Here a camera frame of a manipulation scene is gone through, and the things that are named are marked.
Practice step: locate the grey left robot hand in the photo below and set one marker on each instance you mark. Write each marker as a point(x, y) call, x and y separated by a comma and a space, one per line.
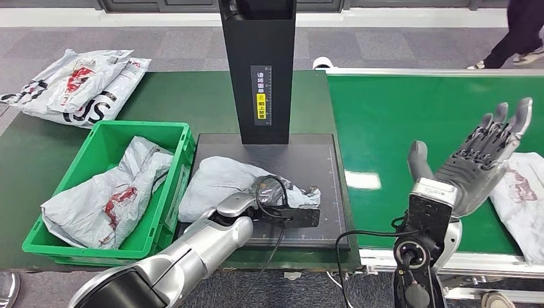
point(272, 191)

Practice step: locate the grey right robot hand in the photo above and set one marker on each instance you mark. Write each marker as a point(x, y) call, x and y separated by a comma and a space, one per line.
point(471, 178)

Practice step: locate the white parcel bag faint print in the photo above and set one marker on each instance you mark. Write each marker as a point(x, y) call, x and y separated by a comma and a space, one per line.
point(527, 212)

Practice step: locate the grey parcel bag red print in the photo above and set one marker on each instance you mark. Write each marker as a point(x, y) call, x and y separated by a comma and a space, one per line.
point(85, 204)

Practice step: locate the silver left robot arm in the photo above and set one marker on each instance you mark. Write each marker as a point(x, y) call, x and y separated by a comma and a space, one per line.
point(187, 259)

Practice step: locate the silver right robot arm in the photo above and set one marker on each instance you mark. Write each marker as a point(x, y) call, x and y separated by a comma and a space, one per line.
point(418, 280)

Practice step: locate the green conveyor belt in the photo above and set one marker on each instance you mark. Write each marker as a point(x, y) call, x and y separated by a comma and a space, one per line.
point(382, 119)

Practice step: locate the white conveyor roller end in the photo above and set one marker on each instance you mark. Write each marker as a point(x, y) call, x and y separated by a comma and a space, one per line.
point(323, 63)

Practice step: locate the white parcel bag black letters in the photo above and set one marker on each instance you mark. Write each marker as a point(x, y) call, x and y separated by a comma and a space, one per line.
point(125, 85)

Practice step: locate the white parcel bag red logo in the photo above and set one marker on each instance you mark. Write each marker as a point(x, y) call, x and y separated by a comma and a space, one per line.
point(87, 76)

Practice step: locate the black yellow label strip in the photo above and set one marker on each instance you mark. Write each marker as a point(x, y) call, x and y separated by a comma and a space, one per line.
point(261, 93)

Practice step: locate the grey caster wheel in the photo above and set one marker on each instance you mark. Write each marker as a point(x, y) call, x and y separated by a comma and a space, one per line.
point(497, 299)

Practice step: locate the dark green work table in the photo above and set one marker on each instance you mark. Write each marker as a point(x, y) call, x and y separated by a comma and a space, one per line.
point(178, 97)

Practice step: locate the black scanner column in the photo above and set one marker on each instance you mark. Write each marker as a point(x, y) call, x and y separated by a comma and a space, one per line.
point(257, 42)

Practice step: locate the person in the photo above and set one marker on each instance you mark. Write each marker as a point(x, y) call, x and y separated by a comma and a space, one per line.
point(518, 25)

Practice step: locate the green plastic crate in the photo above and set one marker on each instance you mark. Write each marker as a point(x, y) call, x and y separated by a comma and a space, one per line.
point(85, 256)

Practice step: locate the grey rounded floor object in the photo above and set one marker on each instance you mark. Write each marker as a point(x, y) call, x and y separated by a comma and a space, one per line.
point(8, 289)

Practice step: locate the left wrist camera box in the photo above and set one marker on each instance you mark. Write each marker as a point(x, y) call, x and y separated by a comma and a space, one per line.
point(301, 217)

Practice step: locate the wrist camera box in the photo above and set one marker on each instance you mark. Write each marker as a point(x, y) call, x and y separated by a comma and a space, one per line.
point(429, 217)
point(301, 217)

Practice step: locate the black scanner base plate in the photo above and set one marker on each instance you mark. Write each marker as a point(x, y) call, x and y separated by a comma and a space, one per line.
point(323, 170)

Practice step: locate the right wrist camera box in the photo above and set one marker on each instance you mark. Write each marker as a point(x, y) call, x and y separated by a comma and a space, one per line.
point(429, 217)

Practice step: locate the aluminium conveyor frame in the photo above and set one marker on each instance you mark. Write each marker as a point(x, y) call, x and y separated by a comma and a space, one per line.
point(476, 264)

